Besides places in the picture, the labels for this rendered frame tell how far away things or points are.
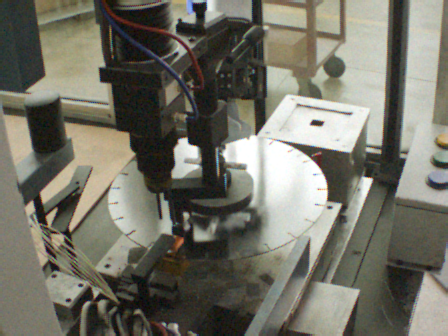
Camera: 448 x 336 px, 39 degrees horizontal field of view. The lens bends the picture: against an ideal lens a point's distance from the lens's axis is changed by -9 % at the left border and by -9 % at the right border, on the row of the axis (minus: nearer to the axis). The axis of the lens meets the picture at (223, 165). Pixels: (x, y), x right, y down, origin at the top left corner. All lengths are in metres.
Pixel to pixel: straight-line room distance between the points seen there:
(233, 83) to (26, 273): 0.77
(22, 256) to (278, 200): 0.78
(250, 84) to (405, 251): 0.40
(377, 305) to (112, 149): 0.74
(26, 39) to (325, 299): 0.58
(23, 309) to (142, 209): 0.75
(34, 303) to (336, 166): 1.01
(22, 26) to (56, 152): 0.29
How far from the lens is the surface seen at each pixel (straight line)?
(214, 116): 0.85
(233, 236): 0.93
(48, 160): 0.97
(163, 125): 0.75
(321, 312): 1.00
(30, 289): 0.25
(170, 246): 0.88
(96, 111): 1.67
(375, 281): 1.16
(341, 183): 1.25
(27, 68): 0.76
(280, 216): 0.96
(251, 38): 0.84
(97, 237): 1.29
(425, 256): 1.17
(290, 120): 1.31
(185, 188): 0.91
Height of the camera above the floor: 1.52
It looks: 32 degrees down
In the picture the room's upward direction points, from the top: 3 degrees counter-clockwise
